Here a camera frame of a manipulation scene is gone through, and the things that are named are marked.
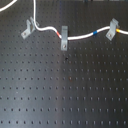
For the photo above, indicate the middle grey cable clip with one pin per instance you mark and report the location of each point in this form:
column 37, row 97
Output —
column 64, row 38

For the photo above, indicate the right grey cable clip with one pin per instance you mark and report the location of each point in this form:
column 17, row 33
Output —
column 114, row 25

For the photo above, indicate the left grey cable clip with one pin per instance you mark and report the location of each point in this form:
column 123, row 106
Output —
column 30, row 28

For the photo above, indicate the grey cable clip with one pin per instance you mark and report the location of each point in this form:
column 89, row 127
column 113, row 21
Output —
column 30, row 28
column 64, row 38
column 114, row 25

